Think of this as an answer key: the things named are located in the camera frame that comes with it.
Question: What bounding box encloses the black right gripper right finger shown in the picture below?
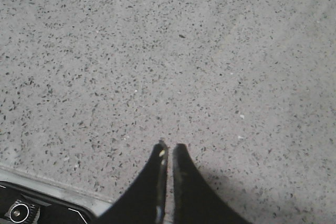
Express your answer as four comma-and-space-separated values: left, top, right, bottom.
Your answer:
173, 144, 249, 223

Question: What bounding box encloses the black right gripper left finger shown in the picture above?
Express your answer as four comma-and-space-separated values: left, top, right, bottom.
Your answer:
92, 141, 168, 224

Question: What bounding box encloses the black device with round knob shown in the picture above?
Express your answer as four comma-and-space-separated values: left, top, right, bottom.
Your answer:
1, 181, 96, 224

